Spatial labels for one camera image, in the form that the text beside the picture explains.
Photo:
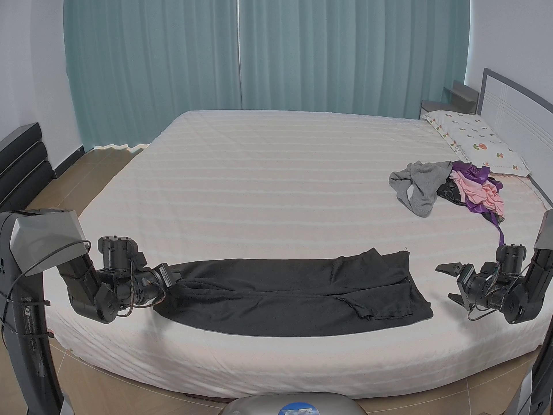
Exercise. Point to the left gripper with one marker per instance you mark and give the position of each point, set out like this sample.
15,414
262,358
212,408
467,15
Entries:
162,281

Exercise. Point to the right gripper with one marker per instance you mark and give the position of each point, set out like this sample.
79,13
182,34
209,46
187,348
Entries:
473,290

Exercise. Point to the black long-sleeved top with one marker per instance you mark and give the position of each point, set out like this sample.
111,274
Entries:
293,292

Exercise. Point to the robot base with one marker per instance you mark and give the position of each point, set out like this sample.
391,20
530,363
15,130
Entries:
289,406

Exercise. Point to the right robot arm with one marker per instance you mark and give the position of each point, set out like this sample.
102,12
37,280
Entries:
527,292

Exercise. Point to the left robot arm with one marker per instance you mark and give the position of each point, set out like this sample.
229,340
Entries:
82,283

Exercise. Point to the pile of clothes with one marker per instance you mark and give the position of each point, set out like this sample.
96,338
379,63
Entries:
475,193

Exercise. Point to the bed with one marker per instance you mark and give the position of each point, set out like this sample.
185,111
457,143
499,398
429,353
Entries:
268,180

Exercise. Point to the grey garment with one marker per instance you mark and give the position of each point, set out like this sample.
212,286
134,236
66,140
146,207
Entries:
423,184

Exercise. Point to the white printed pillow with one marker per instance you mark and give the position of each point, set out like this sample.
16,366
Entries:
479,141

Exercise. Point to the black chest of drawers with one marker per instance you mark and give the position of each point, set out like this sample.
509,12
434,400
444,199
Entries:
21,162

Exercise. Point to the grey bedside table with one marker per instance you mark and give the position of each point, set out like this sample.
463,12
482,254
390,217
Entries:
456,97

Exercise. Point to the blue-green curtain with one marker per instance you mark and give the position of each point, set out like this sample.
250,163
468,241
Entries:
151,58
354,41

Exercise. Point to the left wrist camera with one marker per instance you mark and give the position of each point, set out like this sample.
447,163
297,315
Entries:
140,261

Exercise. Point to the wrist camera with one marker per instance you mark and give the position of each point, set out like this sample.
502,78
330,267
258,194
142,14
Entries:
140,261
488,273

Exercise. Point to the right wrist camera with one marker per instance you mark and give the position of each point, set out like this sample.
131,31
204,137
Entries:
488,273

